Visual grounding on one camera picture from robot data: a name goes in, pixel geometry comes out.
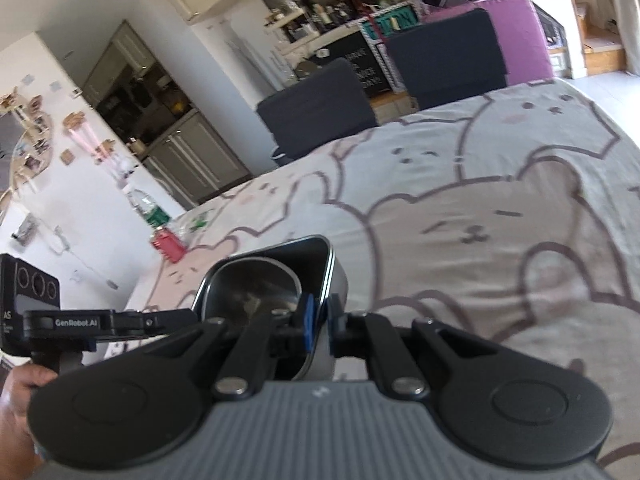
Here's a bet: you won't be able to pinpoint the person's left hand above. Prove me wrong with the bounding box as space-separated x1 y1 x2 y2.
0 364 57 463

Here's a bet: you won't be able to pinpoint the red box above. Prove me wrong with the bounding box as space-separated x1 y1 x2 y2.
149 227 187 264

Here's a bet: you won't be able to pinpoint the grey kitchen cabinet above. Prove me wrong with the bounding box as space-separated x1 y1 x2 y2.
144 110 252 212

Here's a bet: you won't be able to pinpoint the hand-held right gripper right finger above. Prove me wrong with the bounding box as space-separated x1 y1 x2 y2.
325 293 511 401

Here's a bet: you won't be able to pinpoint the clear plastic wrapper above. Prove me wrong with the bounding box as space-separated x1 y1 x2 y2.
172 209 212 234

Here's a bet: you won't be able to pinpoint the small round metal bowl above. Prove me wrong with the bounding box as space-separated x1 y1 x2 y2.
209 258 302 322

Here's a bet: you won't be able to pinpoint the purple cloth cover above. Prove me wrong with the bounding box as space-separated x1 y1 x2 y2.
424 0 557 87

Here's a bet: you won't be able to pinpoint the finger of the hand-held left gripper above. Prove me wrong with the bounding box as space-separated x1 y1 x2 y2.
117 308 199 344

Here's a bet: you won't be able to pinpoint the dark fabric chair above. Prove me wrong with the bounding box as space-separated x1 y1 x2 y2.
386 7 509 112
256 58 379 167

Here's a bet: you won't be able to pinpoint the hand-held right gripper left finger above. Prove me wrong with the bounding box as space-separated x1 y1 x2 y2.
117 292 316 401

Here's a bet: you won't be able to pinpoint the large rectangular metal tray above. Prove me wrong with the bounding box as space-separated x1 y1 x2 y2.
192 234 349 382

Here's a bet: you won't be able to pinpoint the printed bear tablecloth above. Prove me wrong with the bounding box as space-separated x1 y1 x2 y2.
122 79 640 480

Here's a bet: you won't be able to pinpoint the pink hourglass decoration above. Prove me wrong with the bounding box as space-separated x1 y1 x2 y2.
62 112 139 187

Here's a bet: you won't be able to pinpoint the green letter sign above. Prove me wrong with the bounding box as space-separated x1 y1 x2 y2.
361 4 419 42

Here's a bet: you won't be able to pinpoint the wall shelf with photos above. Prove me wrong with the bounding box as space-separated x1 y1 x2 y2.
0 89 54 202

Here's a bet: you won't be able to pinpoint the black chalkboard sign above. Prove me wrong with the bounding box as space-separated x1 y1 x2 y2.
319 30 397 99

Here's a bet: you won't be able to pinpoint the wooden steps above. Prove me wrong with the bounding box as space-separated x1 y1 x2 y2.
581 2 627 79

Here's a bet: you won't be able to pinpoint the plastic bottle with green label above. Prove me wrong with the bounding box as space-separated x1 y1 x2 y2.
127 187 172 231

